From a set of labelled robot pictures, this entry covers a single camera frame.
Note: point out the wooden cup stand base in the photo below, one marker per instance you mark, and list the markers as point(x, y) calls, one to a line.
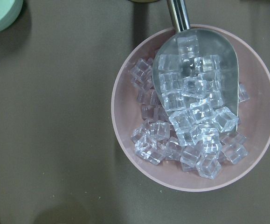
point(144, 1)

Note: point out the clear ice cube bowl bottom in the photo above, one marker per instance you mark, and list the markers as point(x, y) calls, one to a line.
point(208, 166)

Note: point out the clear ice cube scoop lip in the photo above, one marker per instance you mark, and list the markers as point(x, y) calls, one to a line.
point(225, 120)

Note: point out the mint green bowl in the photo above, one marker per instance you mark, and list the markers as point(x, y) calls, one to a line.
point(9, 11)

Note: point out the metal ice scoop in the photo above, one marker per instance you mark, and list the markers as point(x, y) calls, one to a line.
point(191, 90)

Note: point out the clear ice cube bowl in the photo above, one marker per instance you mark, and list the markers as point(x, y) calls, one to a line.
point(208, 166)
point(141, 70)
point(243, 95)

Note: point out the clear ice cube bowl left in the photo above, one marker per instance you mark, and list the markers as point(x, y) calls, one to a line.
point(141, 70)

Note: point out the clear ice cube bowl right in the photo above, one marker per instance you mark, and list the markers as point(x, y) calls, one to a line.
point(243, 95)

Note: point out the clear ice cube upper scoop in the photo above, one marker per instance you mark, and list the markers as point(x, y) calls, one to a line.
point(188, 47)

